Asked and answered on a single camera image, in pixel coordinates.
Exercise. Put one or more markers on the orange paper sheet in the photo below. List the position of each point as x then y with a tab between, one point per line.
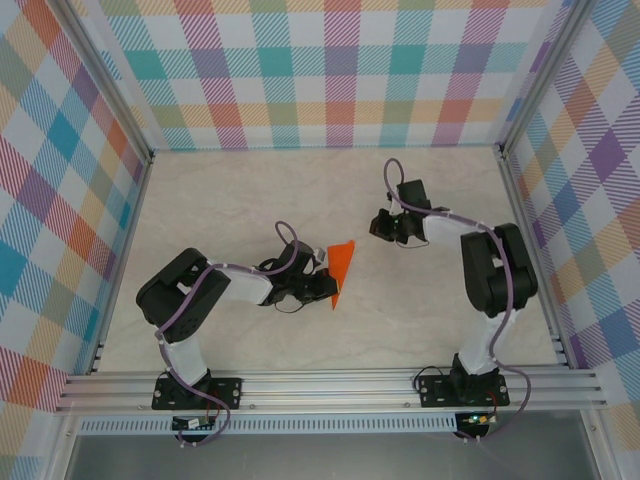
342	257

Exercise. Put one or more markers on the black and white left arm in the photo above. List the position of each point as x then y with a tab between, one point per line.
185	295

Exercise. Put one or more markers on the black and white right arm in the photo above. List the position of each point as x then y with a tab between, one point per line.
495	270

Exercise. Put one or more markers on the small black circuit board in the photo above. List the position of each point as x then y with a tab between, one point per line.
192	424

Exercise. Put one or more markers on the grey metal shelf plate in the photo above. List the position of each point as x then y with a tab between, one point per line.
325	457

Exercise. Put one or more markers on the small circuit board green light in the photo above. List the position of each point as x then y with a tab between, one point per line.
477	419

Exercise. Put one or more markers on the aluminium mounting rail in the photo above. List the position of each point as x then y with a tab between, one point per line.
325	390

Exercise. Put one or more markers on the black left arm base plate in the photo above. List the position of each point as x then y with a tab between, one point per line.
225	392

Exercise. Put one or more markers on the aluminium side rail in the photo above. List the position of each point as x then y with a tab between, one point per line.
535	265
117	270

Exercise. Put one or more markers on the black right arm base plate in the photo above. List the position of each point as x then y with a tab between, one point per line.
435	390

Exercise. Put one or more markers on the aluminium frame post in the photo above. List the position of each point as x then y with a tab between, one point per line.
540	80
105	80

